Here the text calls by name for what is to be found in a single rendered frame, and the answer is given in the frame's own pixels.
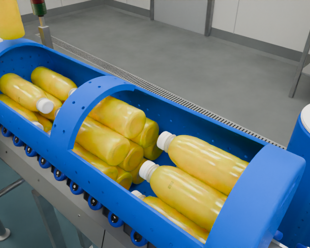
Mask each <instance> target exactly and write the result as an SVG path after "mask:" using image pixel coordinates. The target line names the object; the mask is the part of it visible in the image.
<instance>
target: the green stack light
mask: <svg viewBox="0 0 310 248"><path fill-rule="evenodd" d="M31 7H32V12H33V14H34V15H45V14H47V9H46V4H45V2H44V3H40V4H32V3H31Z"/></svg>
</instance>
